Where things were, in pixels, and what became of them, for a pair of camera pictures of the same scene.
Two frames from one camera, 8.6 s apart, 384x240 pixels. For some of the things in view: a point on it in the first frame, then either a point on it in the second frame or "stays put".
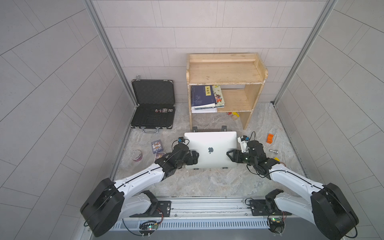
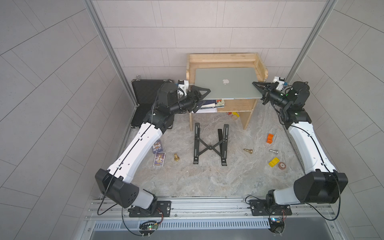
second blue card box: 156,146 stays put
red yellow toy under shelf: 233,113 stays put
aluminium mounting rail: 213,208 stays put
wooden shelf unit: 241,77 stays put
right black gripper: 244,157 → 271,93
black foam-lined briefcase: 155,107 stays put
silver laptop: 212,147 → 228,83
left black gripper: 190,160 → 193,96
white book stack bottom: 195,110 stays put
